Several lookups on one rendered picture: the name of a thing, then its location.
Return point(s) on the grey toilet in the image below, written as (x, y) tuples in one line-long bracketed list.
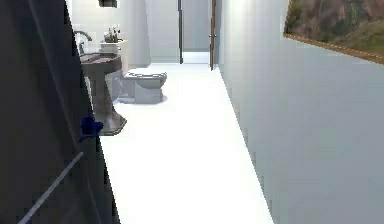
[(146, 85)]

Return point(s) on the brown room door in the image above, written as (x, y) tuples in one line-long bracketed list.
[(212, 33)]

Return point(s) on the blue cloth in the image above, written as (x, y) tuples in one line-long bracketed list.
[(90, 127)]

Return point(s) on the cluster of toiletry bottles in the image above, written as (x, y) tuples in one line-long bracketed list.
[(112, 35)]

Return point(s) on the grey curved faucet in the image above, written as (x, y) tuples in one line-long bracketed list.
[(83, 35)]

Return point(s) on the dark grey shower curtain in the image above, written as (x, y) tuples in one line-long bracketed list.
[(36, 100)]

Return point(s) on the grey metal rod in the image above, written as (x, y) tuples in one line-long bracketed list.
[(50, 190)]

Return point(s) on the framed landscape painting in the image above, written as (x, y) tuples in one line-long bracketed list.
[(336, 23)]

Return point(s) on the dark grey pedestal sink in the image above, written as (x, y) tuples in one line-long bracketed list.
[(103, 86)]

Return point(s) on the dark wall mirror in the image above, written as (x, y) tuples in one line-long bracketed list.
[(107, 3)]

